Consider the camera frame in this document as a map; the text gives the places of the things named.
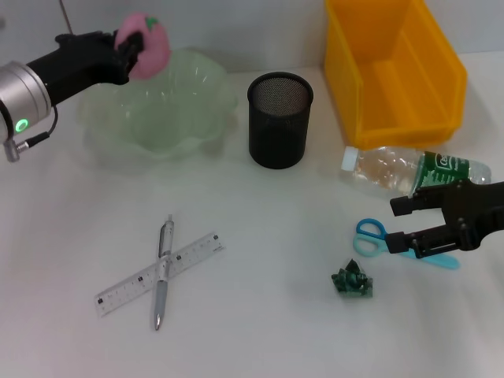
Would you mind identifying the translucent green fruit plate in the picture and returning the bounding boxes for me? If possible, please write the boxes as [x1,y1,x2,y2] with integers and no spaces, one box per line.
[76,46,240,161]

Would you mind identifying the pink toy peach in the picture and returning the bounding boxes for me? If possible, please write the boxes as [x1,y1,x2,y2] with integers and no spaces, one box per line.
[113,12,172,80]

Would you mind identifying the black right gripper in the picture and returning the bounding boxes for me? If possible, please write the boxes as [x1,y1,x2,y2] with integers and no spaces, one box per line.
[385,178,504,260]

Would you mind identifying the yellow plastic bin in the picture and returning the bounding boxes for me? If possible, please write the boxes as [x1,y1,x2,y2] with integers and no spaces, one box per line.
[324,0,469,151]

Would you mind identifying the clear plastic ruler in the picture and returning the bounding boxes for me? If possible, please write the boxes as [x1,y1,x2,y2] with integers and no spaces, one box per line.
[94,232,228,318]

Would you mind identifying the silver ballpoint pen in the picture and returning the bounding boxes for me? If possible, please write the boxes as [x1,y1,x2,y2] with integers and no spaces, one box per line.
[151,214,176,332]

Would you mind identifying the clear plastic water bottle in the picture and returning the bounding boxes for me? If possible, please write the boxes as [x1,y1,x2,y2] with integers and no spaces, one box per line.
[340,145,492,198]

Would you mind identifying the black mesh pen holder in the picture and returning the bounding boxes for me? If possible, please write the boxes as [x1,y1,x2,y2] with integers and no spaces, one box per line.
[246,71,315,170]

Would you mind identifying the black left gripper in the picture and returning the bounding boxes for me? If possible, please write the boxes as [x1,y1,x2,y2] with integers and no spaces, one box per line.
[25,30,146,107]

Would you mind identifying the blue scissors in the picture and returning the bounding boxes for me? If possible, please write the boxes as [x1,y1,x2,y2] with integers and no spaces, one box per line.
[353,218,461,271]

